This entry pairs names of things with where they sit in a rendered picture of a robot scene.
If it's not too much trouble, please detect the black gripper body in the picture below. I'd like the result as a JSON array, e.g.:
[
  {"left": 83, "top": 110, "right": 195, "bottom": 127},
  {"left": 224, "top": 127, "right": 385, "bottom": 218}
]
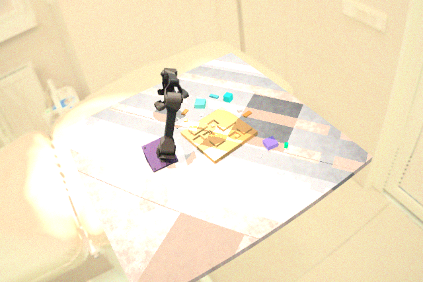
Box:
[{"left": 154, "top": 89, "right": 189, "bottom": 111}]

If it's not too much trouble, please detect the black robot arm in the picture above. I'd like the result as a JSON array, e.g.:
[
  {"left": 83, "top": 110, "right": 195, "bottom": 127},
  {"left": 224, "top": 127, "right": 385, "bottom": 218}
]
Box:
[{"left": 156, "top": 68, "right": 183, "bottom": 162}]

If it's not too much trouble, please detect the cyan cube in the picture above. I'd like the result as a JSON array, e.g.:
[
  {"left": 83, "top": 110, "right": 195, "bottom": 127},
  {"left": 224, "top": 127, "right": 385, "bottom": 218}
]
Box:
[{"left": 223, "top": 92, "right": 233, "bottom": 103}]

